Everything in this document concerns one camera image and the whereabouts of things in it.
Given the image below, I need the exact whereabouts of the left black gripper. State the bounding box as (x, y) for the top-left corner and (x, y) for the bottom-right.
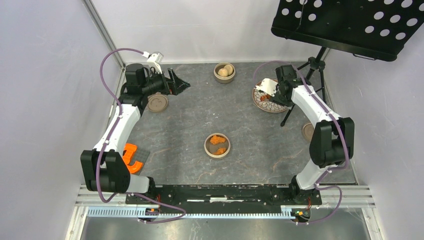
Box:
(140, 67), (190, 97)

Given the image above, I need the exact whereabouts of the brown lid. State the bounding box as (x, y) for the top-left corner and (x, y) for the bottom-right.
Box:
(301, 122), (314, 142)
(147, 94), (169, 113)

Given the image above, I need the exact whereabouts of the small sausage piece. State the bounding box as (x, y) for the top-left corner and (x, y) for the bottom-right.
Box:
(259, 94), (271, 102)

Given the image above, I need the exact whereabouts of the round bread bun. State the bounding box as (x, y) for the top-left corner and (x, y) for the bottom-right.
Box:
(223, 64), (234, 76)

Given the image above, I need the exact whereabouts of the orange fried food piece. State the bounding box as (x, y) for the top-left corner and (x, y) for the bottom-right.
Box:
(213, 147), (227, 156)

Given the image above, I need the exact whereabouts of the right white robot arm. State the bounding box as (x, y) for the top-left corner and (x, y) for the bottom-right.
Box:
(272, 64), (355, 204)

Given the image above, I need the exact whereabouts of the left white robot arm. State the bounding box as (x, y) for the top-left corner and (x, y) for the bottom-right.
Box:
(80, 63), (191, 204)

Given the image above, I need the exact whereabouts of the patterned orange plate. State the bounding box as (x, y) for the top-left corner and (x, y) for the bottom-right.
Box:
(252, 81), (289, 113)

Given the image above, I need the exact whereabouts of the far brown bowl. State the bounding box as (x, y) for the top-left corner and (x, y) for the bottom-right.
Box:
(213, 62), (236, 84)

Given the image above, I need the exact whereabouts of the brown bowl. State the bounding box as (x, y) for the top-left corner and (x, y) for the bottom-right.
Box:
(203, 133), (232, 160)
(213, 62), (236, 84)

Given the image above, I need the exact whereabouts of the near brown bowl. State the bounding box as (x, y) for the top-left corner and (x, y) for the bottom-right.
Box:
(203, 133), (232, 160)

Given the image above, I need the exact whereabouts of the grey lego baseplate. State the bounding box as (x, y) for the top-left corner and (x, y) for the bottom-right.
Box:
(135, 149), (150, 166)

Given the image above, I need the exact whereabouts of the orange horseshoe toy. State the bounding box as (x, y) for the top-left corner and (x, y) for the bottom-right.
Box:
(122, 143), (144, 174)

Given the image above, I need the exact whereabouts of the black music stand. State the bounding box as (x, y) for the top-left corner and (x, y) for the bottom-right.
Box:
(270, 0), (424, 108)

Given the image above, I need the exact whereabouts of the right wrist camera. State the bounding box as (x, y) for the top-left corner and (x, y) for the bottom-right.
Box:
(255, 78), (279, 97)

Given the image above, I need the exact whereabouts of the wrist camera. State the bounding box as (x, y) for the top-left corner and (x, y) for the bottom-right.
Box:
(142, 51), (164, 74)
(255, 78), (279, 97)

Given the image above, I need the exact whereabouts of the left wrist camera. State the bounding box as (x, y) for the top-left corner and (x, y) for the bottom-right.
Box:
(142, 51), (164, 74)

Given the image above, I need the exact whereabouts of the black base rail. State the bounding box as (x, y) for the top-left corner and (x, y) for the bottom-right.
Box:
(147, 184), (322, 214)

